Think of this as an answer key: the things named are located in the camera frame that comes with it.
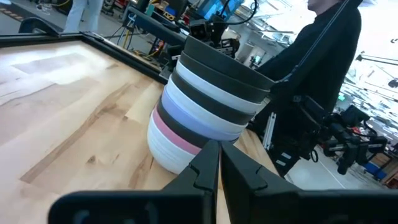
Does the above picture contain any dark grey desk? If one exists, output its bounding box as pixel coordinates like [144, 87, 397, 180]
[126, 6, 189, 47]

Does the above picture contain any person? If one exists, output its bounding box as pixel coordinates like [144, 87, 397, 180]
[257, 0, 363, 113]
[63, 0, 104, 34]

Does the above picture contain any blue screen display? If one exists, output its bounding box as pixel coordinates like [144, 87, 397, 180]
[198, 0, 245, 20]

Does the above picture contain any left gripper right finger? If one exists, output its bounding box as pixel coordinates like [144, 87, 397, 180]
[220, 141, 398, 224]

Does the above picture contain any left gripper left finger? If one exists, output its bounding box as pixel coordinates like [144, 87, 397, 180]
[48, 139, 221, 224]

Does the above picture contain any white bowl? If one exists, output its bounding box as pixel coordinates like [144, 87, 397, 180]
[147, 116, 197, 175]
[162, 83, 249, 135]
[172, 60, 266, 115]

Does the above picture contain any black metal table frame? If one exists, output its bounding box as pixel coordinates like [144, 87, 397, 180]
[0, 17, 171, 85]

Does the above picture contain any black bowl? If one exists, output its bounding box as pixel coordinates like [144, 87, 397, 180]
[177, 51, 271, 104]
[182, 35, 275, 94]
[154, 100, 218, 149]
[167, 68, 257, 126]

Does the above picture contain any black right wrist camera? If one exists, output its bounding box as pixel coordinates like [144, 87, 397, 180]
[188, 20, 210, 40]

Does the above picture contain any yellow cable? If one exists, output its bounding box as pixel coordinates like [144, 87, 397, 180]
[122, 27, 133, 49]

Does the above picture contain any purple bowl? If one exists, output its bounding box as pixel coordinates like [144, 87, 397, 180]
[158, 91, 242, 143]

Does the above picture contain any pink bowl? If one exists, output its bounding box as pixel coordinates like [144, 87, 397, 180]
[150, 108, 203, 156]

